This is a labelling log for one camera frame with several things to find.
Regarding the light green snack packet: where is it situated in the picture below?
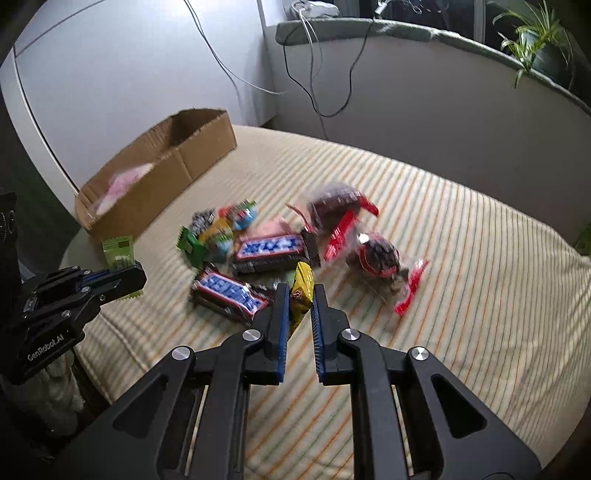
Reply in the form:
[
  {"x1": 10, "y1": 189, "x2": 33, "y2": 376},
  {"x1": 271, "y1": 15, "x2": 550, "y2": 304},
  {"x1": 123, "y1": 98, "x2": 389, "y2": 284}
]
[{"x1": 102, "y1": 235, "x2": 144, "y2": 301}]

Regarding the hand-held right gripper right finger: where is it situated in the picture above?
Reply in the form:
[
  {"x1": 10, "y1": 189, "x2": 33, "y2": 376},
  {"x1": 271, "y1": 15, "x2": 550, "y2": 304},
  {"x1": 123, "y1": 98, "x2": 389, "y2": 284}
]
[{"x1": 310, "y1": 284, "x2": 541, "y2": 480}]

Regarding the red clear date packet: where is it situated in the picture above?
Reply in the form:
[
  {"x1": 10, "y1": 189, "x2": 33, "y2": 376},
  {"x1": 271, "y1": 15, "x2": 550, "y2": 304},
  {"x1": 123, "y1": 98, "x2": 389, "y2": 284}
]
[
  {"x1": 286, "y1": 184, "x2": 380, "y2": 264},
  {"x1": 346, "y1": 232, "x2": 430, "y2": 318}
]

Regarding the thin white cable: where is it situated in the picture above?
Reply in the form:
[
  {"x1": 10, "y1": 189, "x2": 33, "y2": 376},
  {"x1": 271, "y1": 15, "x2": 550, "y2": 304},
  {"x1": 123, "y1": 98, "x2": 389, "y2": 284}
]
[{"x1": 184, "y1": 0, "x2": 288, "y2": 96}]

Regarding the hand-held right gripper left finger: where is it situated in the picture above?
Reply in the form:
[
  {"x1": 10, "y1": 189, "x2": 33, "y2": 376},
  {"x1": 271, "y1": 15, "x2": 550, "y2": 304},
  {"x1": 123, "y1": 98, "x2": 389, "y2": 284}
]
[{"x1": 51, "y1": 282, "x2": 291, "y2": 480}]

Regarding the black candy packet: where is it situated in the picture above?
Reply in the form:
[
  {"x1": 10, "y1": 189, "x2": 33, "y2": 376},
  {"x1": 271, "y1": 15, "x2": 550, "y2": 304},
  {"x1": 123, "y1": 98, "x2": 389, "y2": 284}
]
[{"x1": 191, "y1": 209, "x2": 215, "y2": 234}]

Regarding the green blue jelly cup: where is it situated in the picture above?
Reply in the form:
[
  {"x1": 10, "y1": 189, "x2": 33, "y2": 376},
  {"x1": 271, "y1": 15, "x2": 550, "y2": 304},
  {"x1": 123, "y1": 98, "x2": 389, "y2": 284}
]
[{"x1": 218, "y1": 199, "x2": 257, "y2": 232}]

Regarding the yellow jelly cup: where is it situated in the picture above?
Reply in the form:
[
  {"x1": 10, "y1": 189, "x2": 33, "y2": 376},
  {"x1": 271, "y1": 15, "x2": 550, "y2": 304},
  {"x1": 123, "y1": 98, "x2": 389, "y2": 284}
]
[{"x1": 198, "y1": 219, "x2": 234, "y2": 261}]

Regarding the grey green windowsill mat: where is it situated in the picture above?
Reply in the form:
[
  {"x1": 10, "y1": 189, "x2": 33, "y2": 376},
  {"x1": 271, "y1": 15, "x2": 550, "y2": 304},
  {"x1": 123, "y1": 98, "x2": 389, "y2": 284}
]
[{"x1": 276, "y1": 17, "x2": 591, "y2": 116}]

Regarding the black cable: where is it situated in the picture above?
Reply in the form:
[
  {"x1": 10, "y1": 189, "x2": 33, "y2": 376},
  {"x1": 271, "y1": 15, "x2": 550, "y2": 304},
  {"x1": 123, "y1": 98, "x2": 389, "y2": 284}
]
[{"x1": 281, "y1": 18, "x2": 377, "y2": 118}]

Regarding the white wardrobe panel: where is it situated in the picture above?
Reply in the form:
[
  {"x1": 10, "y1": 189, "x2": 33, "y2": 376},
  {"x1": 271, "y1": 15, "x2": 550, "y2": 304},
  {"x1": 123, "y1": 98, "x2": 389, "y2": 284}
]
[{"x1": 0, "y1": 0, "x2": 278, "y2": 204}]

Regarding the blue label chocolate bar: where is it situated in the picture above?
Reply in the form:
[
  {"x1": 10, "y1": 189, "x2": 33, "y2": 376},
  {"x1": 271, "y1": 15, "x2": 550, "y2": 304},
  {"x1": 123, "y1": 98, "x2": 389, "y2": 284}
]
[
  {"x1": 189, "y1": 263, "x2": 278, "y2": 322},
  {"x1": 229, "y1": 231, "x2": 320, "y2": 276}
]

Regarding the striped beige blanket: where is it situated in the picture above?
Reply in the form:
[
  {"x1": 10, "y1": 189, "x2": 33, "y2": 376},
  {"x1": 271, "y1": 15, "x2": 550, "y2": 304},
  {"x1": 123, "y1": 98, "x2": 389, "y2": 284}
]
[{"x1": 62, "y1": 124, "x2": 591, "y2": 480}]

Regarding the yellow snack packet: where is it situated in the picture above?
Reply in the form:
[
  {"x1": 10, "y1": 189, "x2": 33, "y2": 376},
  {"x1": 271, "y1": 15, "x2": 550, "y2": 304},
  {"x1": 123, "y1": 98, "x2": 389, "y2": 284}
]
[{"x1": 287, "y1": 261, "x2": 315, "y2": 340}]

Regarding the dark green snack packet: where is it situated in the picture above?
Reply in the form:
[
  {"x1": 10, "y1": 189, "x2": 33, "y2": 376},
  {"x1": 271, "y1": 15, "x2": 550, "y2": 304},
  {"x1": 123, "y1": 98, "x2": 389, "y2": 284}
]
[{"x1": 177, "y1": 226, "x2": 208, "y2": 269}]

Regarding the potted spider plant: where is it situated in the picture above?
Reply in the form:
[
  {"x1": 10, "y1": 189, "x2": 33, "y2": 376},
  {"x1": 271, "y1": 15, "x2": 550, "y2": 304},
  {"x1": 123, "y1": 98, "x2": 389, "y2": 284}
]
[{"x1": 492, "y1": 0, "x2": 575, "y2": 88}]

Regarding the pale pink snack packet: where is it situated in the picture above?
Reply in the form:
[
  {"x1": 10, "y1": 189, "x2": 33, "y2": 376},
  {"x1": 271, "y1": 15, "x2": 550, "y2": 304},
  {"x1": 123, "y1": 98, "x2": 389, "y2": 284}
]
[{"x1": 95, "y1": 162, "x2": 155, "y2": 217}]

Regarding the brown cardboard box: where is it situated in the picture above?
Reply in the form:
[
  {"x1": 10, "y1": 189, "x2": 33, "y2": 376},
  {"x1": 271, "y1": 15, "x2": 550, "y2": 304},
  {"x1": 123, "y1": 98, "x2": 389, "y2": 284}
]
[{"x1": 75, "y1": 108, "x2": 238, "y2": 243}]

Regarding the white charger cable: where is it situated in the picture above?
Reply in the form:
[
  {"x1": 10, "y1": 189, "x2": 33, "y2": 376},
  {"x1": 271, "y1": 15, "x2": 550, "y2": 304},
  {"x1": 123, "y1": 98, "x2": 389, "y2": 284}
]
[{"x1": 298, "y1": 8, "x2": 329, "y2": 140}]

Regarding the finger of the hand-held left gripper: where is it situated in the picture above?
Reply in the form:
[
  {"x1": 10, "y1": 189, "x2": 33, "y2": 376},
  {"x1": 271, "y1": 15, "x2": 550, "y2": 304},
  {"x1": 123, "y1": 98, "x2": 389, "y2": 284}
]
[
  {"x1": 59, "y1": 266, "x2": 112, "y2": 290},
  {"x1": 87, "y1": 262, "x2": 147, "y2": 304}
]

